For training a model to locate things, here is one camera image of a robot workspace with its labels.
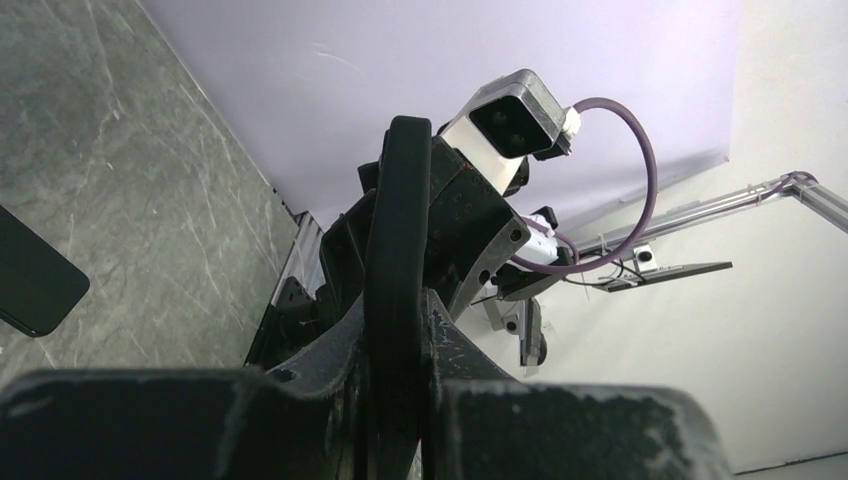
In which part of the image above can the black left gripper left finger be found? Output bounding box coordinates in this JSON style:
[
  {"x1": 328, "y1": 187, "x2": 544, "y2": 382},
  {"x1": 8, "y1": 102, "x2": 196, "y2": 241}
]
[{"x1": 1, "y1": 299, "x2": 367, "y2": 479}]

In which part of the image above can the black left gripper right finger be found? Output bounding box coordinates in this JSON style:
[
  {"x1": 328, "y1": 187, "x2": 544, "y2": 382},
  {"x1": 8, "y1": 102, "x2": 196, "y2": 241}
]
[{"x1": 422, "y1": 290, "x2": 732, "y2": 479}]

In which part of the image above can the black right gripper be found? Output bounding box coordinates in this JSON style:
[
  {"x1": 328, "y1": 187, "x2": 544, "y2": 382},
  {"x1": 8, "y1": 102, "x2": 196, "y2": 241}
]
[{"x1": 317, "y1": 135, "x2": 533, "y2": 372}]

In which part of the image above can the black phone case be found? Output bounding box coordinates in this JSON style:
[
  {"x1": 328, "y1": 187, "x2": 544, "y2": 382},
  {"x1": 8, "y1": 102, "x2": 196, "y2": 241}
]
[{"x1": 363, "y1": 116, "x2": 431, "y2": 479}]

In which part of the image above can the phone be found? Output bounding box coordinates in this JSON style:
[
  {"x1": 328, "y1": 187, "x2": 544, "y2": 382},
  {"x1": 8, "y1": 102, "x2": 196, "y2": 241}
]
[{"x1": 1, "y1": 208, "x2": 90, "y2": 338}]

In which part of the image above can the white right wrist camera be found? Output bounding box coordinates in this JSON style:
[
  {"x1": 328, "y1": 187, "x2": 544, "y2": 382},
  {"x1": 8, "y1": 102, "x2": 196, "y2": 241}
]
[{"x1": 437, "y1": 68, "x2": 582, "y2": 197}]

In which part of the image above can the aluminium frame rail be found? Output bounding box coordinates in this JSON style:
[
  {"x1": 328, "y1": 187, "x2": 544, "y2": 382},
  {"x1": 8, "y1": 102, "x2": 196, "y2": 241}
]
[{"x1": 243, "y1": 210, "x2": 326, "y2": 369}]

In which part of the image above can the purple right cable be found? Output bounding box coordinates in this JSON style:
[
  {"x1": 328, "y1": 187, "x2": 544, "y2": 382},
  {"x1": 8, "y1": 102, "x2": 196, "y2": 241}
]
[{"x1": 510, "y1": 96, "x2": 660, "y2": 278}]

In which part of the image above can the overhead camera mount bracket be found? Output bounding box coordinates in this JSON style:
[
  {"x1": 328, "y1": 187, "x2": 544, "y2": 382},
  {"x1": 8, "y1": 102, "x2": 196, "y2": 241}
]
[{"x1": 483, "y1": 170, "x2": 848, "y2": 369}]

